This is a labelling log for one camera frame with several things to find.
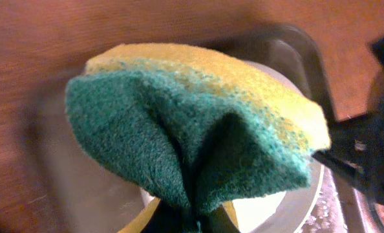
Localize large brown serving tray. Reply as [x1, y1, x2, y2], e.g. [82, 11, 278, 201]
[23, 24, 384, 232]

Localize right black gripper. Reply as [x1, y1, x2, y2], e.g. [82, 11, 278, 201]
[313, 37, 384, 205]

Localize white plate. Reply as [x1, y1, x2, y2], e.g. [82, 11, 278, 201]
[140, 61, 325, 233]

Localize green and yellow sponge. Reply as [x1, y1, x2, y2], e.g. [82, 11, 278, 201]
[65, 43, 331, 232]

